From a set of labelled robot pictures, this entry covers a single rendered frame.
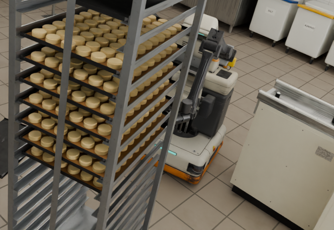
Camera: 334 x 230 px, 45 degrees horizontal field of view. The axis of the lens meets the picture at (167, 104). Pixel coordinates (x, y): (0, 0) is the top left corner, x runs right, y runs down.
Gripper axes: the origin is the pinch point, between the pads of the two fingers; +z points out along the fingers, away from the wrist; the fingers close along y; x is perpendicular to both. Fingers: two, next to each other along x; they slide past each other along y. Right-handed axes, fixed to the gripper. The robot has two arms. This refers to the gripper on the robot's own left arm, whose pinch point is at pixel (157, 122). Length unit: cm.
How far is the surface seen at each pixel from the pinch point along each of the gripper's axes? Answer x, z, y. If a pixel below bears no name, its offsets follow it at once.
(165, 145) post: 7.3, -2.5, -10.1
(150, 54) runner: 26, 33, 54
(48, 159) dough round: 9, 61, 1
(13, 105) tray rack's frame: 0, 72, 24
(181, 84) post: 7.7, -2.7, 26.4
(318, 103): 7, -137, -9
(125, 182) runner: 25.6, 32.3, -7.7
